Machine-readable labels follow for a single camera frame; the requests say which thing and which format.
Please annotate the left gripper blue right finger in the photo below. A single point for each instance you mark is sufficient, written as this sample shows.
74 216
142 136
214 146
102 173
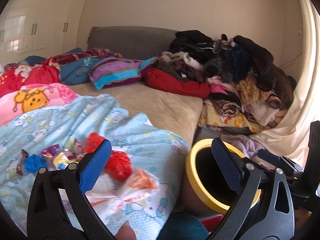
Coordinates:
229 164

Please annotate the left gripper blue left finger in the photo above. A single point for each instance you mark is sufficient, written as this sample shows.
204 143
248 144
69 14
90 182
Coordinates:
92 164

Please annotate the red mesh fruit net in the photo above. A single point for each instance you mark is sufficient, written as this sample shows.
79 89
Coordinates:
118 165

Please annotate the yellow white wrapper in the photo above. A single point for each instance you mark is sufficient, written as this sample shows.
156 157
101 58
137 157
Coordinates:
64 158

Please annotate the white orange plastic bag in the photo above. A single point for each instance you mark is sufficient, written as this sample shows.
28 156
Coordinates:
107 200

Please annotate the purple candy wrapper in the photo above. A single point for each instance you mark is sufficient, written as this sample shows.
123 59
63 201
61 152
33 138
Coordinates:
50 151

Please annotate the blue plastic bag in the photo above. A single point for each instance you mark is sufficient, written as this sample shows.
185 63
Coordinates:
34 162

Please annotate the white foam fruit net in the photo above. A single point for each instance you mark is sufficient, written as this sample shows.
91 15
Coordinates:
105 182

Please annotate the yellow rimmed black trash bin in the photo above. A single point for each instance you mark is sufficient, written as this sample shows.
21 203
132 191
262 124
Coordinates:
205 192

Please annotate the person's left hand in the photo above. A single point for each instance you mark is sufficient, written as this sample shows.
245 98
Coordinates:
125 232

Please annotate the lilac garment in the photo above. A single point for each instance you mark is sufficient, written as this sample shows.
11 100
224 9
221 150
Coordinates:
248 147

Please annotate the light blue Hello Kitty blanket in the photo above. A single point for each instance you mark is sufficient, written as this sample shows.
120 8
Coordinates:
161 153

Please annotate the cream window curtain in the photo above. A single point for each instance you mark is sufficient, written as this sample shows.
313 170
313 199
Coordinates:
291 136

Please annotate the yellow cartoon print blanket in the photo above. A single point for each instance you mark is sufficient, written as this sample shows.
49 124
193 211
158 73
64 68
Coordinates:
209 118

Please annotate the beige bed sheet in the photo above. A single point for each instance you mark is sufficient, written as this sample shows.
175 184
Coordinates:
173 112

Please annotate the purple blue striped pillow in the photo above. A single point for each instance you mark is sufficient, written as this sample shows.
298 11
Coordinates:
113 72

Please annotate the blue leaf print quilt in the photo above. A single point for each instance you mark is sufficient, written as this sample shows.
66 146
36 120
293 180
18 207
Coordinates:
74 67

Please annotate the pink cartoon bear blanket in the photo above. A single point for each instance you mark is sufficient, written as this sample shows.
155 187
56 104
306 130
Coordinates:
34 97

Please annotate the pile of dark clothes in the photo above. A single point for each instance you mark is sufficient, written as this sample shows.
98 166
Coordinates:
241 75

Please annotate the red folded garment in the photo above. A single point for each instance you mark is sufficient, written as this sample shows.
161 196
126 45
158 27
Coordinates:
160 80

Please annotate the red floral quilt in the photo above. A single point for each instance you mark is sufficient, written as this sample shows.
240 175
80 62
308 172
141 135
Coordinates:
45 73

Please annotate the grey padded headboard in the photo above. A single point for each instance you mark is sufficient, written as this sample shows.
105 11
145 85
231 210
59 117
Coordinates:
131 42

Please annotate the cream glossy wardrobe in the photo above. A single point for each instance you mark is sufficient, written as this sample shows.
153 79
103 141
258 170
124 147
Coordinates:
39 27

